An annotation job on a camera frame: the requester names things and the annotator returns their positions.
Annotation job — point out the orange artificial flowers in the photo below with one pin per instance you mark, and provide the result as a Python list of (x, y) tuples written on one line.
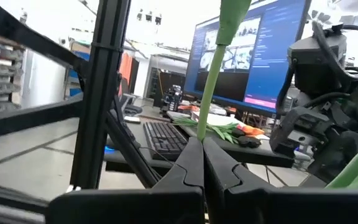
[(222, 130)]

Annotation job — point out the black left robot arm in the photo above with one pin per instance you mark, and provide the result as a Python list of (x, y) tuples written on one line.
[(319, 68)]

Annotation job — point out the orange panel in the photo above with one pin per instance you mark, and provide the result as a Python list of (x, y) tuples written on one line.
[(125, 71)]

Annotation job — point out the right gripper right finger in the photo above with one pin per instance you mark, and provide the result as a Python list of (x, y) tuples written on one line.
[(275, 205)]

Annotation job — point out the blue-screen computer monitor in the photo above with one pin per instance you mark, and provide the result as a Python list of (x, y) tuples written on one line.
[(269, 62)]

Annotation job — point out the small black desk device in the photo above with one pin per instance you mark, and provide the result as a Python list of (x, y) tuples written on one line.
[(172, 98)]

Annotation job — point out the backlit black keyboard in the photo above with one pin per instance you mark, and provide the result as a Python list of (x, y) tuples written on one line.
[(163, 140)]

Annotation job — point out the grey computer desk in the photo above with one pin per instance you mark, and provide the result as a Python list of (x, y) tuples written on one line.
[(135, 137)]

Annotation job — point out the white flat box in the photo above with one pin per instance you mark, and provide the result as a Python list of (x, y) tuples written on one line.
[(216, 119)]

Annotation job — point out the black aluminium table frame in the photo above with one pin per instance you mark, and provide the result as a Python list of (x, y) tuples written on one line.
[(98, 93)]

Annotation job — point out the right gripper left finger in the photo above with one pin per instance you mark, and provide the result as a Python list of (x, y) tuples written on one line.
[(135, 205)]

